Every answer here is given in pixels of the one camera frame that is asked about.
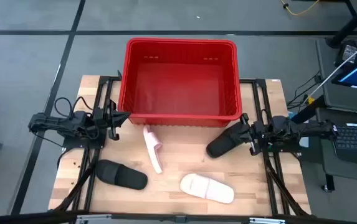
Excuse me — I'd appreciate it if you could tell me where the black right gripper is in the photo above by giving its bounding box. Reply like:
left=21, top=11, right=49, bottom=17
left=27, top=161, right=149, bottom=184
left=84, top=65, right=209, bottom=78
left=229, top=113, right=262, bottom=156

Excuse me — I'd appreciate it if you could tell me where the black stand leg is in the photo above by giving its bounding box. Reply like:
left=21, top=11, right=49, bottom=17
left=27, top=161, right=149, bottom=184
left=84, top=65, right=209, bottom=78
left=325, top=0, right=357, bottom=49

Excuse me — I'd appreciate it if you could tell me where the black cart caster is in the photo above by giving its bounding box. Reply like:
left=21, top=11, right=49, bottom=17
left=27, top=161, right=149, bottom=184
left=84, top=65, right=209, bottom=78
left=320, top=174, right=336, bottom=194

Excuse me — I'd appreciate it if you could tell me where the black cable bundle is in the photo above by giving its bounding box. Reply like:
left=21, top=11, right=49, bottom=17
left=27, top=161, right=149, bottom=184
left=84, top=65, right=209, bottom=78
left=286, top=70, right=324, bottom=110

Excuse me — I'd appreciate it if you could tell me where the black slide sandal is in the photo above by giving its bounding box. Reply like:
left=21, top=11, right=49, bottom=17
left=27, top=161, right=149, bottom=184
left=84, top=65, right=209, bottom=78
left=95, top=159, right=149, bottom=191
left=206, top=121, right=251, bottom=159

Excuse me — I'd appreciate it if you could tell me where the pink slide sandal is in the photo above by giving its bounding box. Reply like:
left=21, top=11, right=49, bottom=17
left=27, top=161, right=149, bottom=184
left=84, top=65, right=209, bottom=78
left=179, top=173, right=236, bottom=205
left=143, top=124, right=164, bottom=174

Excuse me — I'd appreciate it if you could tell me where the silver metal bracket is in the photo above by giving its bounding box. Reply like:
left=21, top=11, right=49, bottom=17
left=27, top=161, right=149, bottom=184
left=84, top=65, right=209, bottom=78
left=75, top=213, right=113, bottom=224
left=249, top=217, right=287, bottom=224

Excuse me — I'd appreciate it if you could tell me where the black laptop keyboard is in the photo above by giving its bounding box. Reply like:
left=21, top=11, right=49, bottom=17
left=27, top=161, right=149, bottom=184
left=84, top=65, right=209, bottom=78
left=333, top=122, right=357, bottom=169

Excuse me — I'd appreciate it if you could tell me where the black monitor support bar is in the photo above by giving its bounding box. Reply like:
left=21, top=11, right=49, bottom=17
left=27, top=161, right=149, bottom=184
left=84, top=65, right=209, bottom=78
left=290, top=95, right=326, bottom=127

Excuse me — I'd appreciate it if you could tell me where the red plastic bin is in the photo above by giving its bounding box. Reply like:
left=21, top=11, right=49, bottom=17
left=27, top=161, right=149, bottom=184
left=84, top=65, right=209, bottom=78
left=118, top=37, right=243, bottom=128

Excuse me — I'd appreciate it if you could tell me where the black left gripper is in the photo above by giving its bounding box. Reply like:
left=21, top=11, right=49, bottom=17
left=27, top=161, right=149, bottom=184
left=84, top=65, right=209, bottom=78
left=102, top=98, right=131, bottom=141

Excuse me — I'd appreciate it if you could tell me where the grey equipment cart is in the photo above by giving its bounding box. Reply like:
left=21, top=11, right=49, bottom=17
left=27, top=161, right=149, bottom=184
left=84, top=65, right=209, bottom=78
left=315, top=36, right=357, bottom=187

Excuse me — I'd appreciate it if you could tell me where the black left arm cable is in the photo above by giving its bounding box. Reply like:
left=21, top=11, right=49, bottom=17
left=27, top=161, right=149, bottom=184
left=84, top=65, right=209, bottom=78
left=54, top=96, right=93, bottom=119

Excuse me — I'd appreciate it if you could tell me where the black crossbar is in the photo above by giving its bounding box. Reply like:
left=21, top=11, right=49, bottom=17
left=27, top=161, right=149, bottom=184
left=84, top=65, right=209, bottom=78
left=0, top=208, right=357, bottom=224

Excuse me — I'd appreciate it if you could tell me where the black power adapter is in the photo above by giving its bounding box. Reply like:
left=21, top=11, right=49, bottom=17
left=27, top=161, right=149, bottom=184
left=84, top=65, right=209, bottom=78
left=335, top=39, right=357, bottom=68

